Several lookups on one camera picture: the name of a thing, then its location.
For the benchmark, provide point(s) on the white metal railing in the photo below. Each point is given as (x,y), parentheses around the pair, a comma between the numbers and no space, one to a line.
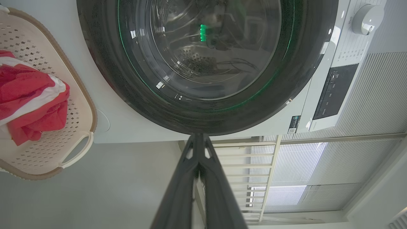
(270,165)

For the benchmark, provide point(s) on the round white filter cover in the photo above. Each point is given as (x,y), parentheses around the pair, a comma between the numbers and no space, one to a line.
(105,121)

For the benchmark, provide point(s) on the white round control knob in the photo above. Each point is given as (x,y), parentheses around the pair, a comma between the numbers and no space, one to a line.
(367,17)

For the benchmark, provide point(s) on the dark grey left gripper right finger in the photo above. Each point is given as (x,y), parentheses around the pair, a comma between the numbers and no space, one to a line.
(219,203)

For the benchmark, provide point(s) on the black round glass washer door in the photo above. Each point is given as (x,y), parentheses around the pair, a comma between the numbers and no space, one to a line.
(108,63)

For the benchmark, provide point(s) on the cream perforated laundry basket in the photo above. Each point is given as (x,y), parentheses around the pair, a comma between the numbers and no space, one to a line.
(76,105)

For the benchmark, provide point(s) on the red and white garment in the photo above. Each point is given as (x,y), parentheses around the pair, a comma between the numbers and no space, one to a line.
(28,95)

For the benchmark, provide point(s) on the dark QR brand sticker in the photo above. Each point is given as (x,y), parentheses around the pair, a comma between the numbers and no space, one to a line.
(294,124)

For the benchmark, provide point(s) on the white front-load washing machine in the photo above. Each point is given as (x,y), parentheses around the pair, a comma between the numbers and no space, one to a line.
(133,133)

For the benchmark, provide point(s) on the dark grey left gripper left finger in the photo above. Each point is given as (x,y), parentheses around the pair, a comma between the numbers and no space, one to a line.
(178,197)

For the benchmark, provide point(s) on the black washer display panel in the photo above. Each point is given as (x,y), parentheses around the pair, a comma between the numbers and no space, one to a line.
(335,92)

